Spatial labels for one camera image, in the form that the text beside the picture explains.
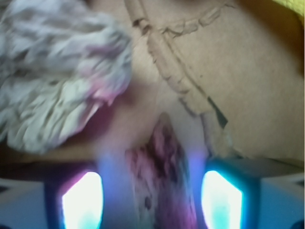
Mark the yellow folded cloth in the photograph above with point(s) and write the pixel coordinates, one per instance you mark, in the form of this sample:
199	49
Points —
297	6

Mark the brown wood chip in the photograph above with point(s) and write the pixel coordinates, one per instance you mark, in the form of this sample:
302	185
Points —
160	179

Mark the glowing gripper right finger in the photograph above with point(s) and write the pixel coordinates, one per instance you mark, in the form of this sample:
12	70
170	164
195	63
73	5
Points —
226	192

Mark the brown paper bag bin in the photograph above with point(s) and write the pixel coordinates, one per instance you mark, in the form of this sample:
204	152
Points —
251	63

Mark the lower crumpled grey paper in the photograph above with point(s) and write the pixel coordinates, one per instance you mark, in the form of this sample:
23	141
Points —
59	63

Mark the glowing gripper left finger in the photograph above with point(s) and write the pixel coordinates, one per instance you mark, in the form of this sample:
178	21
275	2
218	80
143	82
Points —
89	194

